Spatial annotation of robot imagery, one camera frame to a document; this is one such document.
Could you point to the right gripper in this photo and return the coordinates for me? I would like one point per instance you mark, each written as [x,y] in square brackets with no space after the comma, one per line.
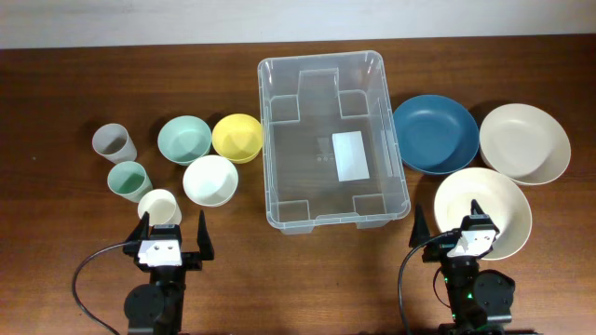
[438,249]

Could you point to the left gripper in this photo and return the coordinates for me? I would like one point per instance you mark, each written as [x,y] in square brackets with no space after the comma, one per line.
[194,261]

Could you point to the cream plastic cup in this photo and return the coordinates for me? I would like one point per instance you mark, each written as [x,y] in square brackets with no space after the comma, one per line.
[162,207]

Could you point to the green plastic cup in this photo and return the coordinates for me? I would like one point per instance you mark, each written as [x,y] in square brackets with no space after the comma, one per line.
[129,180]

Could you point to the dark blue plate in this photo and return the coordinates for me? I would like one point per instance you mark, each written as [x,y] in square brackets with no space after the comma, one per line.
[436,135]

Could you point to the mint green bowl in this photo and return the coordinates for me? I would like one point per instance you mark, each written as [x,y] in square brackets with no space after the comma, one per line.
[184,139]

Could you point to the beige plate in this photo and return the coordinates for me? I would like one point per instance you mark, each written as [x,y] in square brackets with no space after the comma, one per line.
[524,143]

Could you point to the grey plastic cup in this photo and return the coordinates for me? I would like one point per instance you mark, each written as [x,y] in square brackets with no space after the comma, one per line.
[113,142]

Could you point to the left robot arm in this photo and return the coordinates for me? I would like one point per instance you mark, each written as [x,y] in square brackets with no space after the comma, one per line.
[157,307]

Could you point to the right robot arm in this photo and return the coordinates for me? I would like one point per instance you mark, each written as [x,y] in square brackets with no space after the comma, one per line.
[479,301]

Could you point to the white bowl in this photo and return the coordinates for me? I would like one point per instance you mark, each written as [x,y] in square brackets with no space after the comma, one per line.
[210,181]

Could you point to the white label in bin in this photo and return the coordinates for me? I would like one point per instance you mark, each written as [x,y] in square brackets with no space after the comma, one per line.
[350,157]

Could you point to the yellow bowl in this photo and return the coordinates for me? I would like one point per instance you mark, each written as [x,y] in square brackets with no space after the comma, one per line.
[238,137]

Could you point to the clear plastic storage bin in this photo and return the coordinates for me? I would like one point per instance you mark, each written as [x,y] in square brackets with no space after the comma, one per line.
[304,100]

